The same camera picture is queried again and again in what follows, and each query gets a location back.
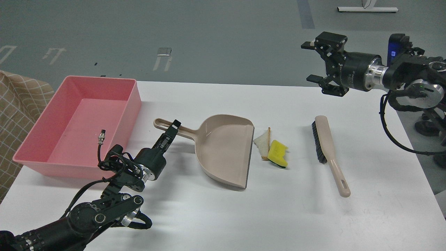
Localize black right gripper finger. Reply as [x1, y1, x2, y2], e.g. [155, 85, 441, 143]
[306, 75, 349, 97]
[301, 31, 348, 58]

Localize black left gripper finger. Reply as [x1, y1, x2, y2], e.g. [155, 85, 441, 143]
[152, 130, 174, 151]
[162, 120, 181, 154]

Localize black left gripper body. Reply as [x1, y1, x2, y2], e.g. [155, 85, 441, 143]
[134, 147, 166, 181]

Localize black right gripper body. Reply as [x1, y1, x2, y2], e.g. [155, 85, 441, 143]
[322, 52, 384, 92]

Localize beige hand brush black bristles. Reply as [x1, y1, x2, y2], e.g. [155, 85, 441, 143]
[311, 115, 351, 198]

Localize beige plastic dustpan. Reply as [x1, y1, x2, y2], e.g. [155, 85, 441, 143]
[153, 114, 255, 189]

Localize yellow green sponge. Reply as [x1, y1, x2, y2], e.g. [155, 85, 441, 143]
[267, 140, 288, 168]

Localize triangular bread slice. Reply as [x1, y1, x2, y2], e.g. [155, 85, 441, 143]
[253, 127, 271, 161]

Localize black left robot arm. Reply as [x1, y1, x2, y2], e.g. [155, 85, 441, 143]
[1, 120, 181, 251]

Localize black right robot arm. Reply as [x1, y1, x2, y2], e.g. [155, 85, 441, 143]
[301, 32, 445, 168]

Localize pink plastic bin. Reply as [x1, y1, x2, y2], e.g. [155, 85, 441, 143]
[13, 76, 141, 180]

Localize white stand base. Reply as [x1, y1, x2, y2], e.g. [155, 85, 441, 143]
[337, 0, 399, 13]

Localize silver floor plate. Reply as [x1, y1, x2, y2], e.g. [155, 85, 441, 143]
[157, 47, 172, 56]

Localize beige checkered cloth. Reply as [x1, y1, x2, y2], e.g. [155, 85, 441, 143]
[0, 70, 54, 201]

